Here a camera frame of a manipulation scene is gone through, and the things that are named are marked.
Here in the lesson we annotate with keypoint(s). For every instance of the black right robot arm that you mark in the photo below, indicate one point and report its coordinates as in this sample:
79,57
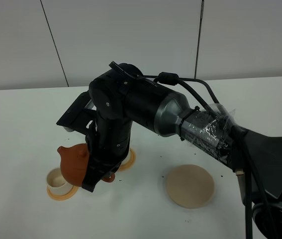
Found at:
167,105

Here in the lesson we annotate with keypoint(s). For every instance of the orange coaster near left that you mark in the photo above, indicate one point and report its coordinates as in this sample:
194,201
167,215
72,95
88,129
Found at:
66,196

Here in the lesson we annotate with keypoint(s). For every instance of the white teacup near left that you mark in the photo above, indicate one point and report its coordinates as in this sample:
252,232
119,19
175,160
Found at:
57,184

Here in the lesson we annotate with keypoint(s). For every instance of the beige round teapot saucer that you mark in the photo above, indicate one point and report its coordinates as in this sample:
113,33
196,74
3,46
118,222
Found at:
190,186

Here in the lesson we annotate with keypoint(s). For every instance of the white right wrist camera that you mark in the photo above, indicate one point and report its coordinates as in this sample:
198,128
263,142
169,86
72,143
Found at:
77,115

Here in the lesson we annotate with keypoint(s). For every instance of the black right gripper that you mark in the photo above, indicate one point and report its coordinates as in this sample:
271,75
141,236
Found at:
106,134

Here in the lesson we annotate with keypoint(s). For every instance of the brown clay teapot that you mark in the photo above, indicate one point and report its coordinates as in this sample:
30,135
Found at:
74,161

